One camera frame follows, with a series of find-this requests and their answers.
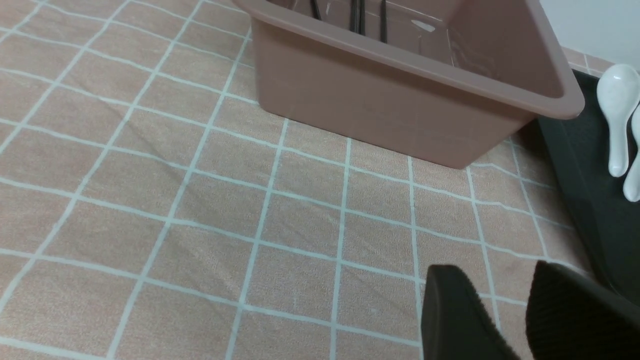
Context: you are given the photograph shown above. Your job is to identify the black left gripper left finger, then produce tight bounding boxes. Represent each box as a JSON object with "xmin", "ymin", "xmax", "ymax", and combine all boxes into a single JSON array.
[{"xmin": 421, "ymin": 265, "xmax": 520, "ymax": 360}]

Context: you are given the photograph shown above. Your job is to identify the black chopstick in bin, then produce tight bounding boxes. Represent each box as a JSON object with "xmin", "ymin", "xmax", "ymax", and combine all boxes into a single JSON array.
[
  {"xmin": 310, "ymin": 0, "xmax": 322, "ymax": 21},
  {"xmin": 379, "ymin": 0, "xmax": 388, "ymax": 44},
  {"xmin": 349, "ymin": 0, "xmax": 366, "ymax": 35}
]

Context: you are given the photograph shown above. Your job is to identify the pink checkered tablecloth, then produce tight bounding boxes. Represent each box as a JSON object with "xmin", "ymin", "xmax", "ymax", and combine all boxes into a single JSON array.
[{"xmin": 0, "ymin": 0, "xmax": 593, "ymax": 360}]

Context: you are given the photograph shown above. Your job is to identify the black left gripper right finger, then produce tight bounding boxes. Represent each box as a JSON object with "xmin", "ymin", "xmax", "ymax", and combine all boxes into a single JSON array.
[{"xmin": 525, "ymin": 260, "xmax": 640, "ymax": 360}]

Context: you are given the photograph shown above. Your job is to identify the black plastic tray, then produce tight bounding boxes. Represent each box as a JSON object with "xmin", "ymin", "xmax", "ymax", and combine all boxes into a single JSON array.
[{"xmin": 537, "ymin": 70, "xmax": 640, "ymax": 305}]

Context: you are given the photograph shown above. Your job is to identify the white ceramic spoon front left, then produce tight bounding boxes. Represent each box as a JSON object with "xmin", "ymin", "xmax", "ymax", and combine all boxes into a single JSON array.
[{"xmin": 622, "ymin": 104, "xmax": 640, "ymax": 203}]

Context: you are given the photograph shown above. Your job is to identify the pink plastic bin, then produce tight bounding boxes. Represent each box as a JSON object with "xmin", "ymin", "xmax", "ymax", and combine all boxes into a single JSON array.
[{"xmin": 235, "ymin": 0, "xmax": 585, "ymax": 169}]

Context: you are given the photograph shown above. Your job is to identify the white ceramic spoon back left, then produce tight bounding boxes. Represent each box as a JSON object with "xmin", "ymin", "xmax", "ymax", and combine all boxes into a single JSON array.
[{"xmin": 596, "ymin": 64, "xmax": 640, "ymax": 178}]

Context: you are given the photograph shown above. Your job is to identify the white ceramic spoon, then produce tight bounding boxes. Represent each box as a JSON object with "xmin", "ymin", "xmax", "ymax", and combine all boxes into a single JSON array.
[
  {"xmin": 596, "ymin": 64, "xmax": 640, "ymax": 178},
  {"xmin": 622, "ymin": 104, "xmax": 640, "ymax": 203}
]

